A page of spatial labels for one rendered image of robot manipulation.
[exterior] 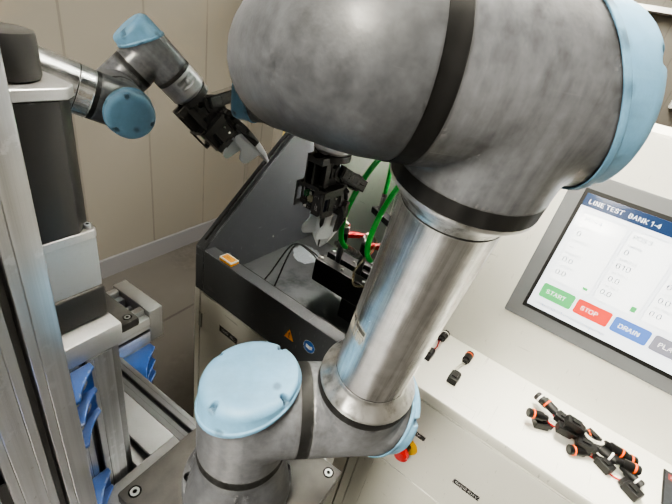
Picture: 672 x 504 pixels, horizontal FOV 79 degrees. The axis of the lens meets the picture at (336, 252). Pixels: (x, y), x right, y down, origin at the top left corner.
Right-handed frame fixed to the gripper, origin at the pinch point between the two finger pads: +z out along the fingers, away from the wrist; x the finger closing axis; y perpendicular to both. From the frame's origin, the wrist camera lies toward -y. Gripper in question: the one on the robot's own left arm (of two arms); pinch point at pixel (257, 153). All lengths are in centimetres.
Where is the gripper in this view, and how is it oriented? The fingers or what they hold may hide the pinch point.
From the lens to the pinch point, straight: 101.2
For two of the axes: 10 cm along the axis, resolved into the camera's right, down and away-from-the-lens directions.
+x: 6.7, 3.0, -6.8
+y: -5.7, 8.0, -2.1
